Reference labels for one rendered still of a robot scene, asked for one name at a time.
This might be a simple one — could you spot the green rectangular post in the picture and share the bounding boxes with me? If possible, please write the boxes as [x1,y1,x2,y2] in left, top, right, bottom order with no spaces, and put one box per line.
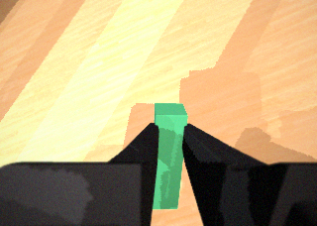
[153,103,188,209]

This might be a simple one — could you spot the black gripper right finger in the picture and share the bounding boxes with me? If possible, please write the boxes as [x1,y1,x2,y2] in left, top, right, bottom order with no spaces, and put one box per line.
[182,123,317,226]

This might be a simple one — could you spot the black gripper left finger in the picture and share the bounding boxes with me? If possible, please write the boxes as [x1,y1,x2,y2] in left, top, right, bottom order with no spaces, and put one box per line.
[0,123,159,226]

